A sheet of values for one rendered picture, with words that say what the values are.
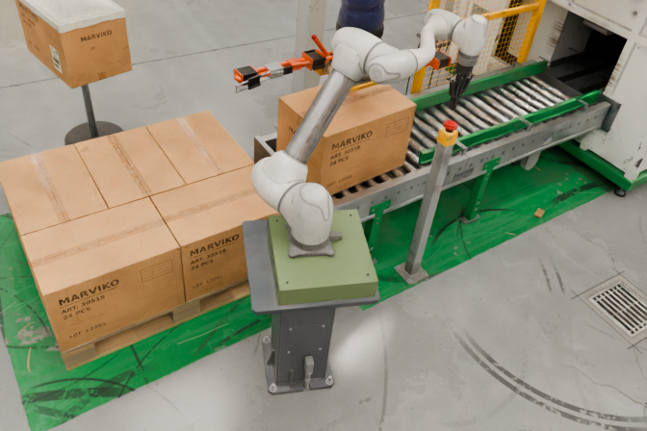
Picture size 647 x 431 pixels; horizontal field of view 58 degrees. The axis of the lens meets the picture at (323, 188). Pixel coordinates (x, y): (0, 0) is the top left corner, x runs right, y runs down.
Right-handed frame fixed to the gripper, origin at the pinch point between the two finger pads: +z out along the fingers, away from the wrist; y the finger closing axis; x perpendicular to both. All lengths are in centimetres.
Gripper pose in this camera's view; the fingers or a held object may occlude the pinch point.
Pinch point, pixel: (453, 101)
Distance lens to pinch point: 280.4
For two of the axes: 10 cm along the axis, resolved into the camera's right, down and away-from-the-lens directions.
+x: -5.1, -6.1, 6.1
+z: -1.1, 7.5, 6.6
